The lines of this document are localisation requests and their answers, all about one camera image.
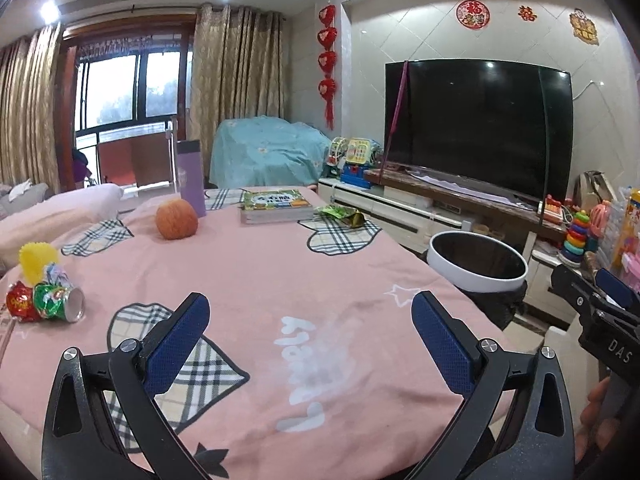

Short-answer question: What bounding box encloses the rainbow stacking ring toy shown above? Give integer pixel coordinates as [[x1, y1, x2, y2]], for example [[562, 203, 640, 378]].
[[559, 210, 590, 266]]

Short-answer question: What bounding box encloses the orange round fruit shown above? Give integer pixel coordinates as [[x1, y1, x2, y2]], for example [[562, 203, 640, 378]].
[[155, 198, 198, 240]]

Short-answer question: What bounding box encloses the white round trash bin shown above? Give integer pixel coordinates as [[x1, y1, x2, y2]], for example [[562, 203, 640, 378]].
[[421, 230, 528, 330]]

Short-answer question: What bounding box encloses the black flat screen television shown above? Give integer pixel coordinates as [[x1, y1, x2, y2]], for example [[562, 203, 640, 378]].
[[384, 58, 574, 200]]

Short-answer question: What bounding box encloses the round red wall sticker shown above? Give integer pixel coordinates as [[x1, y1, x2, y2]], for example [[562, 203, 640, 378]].
[[456, 0, 490, 30]]

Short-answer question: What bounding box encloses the pink blanket table cover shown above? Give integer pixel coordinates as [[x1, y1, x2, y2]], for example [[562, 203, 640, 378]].
[[1, 200, 502, 479]]

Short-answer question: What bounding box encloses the left beige curtain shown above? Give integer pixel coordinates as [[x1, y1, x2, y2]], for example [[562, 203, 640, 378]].
[[0, 24, 62, 192]]

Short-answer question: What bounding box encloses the person's right hand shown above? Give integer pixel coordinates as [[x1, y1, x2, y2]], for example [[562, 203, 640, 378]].
[[575, 377, 620, 464]]

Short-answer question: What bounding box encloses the colourful children's book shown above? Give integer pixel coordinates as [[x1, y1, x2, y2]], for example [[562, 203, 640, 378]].
[[241, 188, 316, 224]]

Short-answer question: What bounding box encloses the green snack packet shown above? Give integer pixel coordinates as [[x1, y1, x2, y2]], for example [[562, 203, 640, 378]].
[[317, 205, 366, 229]]

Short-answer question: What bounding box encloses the toy cash register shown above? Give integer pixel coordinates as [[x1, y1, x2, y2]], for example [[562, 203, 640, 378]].
[[326, 136, 382, 188]]

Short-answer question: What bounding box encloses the pink pillow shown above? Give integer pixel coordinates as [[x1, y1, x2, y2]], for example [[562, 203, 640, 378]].
[[1, 183, 122, 274]]

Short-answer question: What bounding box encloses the red lantern wall hanging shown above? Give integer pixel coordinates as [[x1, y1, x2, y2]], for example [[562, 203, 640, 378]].
[[317, 3, 338, 130]]

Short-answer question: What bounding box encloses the yellow spiky ball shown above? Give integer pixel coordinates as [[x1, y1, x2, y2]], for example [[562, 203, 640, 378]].
[[18, 242, 58, 285]]

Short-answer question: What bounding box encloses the wooden tv shelf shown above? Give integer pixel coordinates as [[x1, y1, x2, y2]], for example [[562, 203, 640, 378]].
[[364, 169, 566, 243]]

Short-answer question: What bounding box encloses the purple tall bottle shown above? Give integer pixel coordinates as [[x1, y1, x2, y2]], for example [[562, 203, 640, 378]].
[[176, 140, 206, 218]]

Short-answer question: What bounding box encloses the brown card booklet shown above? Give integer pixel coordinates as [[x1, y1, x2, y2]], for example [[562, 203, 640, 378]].
[[0, 306, 16, 363]]

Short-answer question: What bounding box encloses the teal covered sofa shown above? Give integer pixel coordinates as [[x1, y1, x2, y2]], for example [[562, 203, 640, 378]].
[[208, 116, 330, 188]]

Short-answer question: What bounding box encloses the white tv cabinet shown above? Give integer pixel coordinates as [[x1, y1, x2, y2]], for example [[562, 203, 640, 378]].
[[317, 178, 475, 254]]

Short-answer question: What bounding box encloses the green crushed drink can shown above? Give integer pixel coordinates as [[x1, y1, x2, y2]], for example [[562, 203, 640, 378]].
[[32, 282, 85, 323]]

